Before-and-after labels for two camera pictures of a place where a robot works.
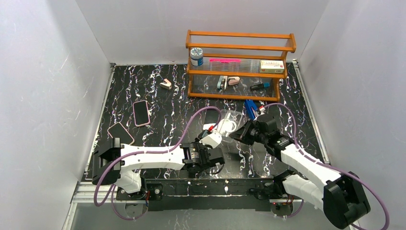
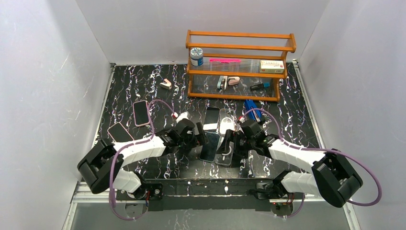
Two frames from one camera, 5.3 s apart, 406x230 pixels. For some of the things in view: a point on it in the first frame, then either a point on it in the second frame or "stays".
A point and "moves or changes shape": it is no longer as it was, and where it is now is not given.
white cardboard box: x=272 y=66 stays
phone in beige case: x=118 y=131 stays
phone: x=225 y=126 -> x=208 y=150
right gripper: x=244 y=134 -> x=231 y=141
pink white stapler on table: x=166 y=84 stays
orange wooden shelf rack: x=237 y=65 stays
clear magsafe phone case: x=231 y=120 moves or changes shape
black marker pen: x=257 y=86 stays
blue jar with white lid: x=197 y=56 stays
